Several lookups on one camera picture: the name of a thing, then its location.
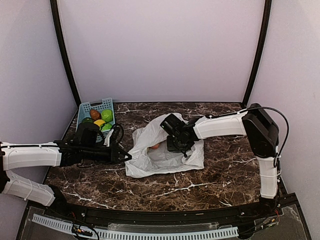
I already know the white plastic bag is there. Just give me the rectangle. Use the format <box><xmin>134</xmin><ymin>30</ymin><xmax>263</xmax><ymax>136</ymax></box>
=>
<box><xmin>125</xmin><ymin>114</ymin><xmax>205</xmax><ymax>178</ymax></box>

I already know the brown potato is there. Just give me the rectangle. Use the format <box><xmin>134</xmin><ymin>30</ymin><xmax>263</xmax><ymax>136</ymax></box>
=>
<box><xmin>89</xmin><ymin>108</ymin><xmax>101</xmax><ymax>121</ymax></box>

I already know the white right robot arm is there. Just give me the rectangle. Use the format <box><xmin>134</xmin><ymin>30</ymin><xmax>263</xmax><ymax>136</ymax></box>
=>
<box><xmin>160</xmin><ymin>103</ymin><xmax>280</xmax><ymax>217</ymax></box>

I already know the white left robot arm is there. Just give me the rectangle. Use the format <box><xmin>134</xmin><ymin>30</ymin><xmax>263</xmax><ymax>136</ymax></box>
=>
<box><xmin>0</xmin><ymin>122</ymin><xmax>132</xmax><ymax>218</ymax></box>

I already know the pink peach in bag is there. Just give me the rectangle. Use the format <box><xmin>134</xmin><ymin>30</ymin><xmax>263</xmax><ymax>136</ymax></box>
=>
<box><xmin>149</xmin><ymin>143</ymin><xmax>160</xmax><ymax>150</ymax></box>

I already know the green fruit with dark patch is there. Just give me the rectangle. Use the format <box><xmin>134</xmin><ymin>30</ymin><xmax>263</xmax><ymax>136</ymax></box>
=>
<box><xmin>100</xmin><ymin>123</ymin><xmax>113</xmax><ymax>132</ymax></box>

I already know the green round fruit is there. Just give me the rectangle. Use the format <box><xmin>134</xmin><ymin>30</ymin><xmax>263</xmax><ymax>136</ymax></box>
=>
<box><xmin>101</xmin><ymin>109</ymin><xmax>114</xmax><ymax>123</ymax></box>

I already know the yellow lemon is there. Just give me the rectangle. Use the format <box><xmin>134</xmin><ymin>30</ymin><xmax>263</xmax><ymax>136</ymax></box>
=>
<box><xmin>93</xmin><ymin>119</ymin><xmax>106</xmax><ymax>127</ymax></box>

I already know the light blue plastic basket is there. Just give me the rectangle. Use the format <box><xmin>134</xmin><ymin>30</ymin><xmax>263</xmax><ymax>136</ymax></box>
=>
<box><xmin>76</xmin><ymin>97</ymin><xmax>116</xmax><ymax>127</ymax></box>

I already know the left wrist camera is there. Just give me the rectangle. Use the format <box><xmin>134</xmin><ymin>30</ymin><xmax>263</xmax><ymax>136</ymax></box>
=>
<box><xmin>103</xmin><ymin>123</ymin><xmax>124</xmax><ymax>147</ymax></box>

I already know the black front rail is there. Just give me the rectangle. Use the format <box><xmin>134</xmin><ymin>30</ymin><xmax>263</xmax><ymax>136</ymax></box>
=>
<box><xmin>45</xmin><ymin>202</ymin><xmax>269</xmax><ymax>226</ymax></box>

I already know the grey slotted cable duct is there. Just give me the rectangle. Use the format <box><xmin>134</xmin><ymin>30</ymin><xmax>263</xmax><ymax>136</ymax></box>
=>
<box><xmin>31</xmin><ymin>214</ymin><xmax>239</xmax><ymax>240</ymax></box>

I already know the black left corner post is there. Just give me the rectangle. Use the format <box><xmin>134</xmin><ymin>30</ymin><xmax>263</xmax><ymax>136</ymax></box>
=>
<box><xmin>49</xmin><ymin>0</ymin><xmax>82</xmax><ymax>107</ymax></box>

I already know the black corner post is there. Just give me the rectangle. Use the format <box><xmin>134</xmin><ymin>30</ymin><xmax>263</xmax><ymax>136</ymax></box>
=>
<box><xmin>240</xmin><ymin>0</ymin><xmax>281</xmax><ymax>176</ymax></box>
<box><xmin>49</xmin><ymin>0</ymin><xmax>82</xmax><ymax>107</ymax></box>

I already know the black right corner post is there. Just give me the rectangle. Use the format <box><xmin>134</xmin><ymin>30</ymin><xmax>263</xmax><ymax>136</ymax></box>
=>
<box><xmin>240</xmin><ymin>0</ymin><xmax>281</xmax><ymax>176</ymax></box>

